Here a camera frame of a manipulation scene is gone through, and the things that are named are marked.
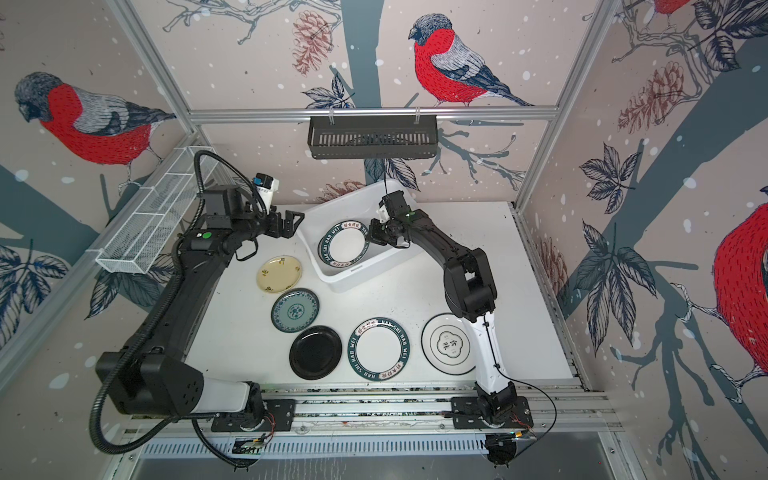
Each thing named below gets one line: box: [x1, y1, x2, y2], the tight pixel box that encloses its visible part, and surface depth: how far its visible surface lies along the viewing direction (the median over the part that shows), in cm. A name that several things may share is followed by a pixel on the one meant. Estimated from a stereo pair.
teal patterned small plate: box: [271, 288, 320, 333], surface depth 94 cm
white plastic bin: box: [296, 180, 421, 292], surface depth 100 cm
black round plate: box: [289, 325, 342, 380], surface depth 83 cm
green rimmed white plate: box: [318, 220, 371, 268], surface depth 102 cm
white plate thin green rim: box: [421, 313, 477, 376], surface depth 86 cm
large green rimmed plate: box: [348, 317, 410, 381], surface depth 86 cm
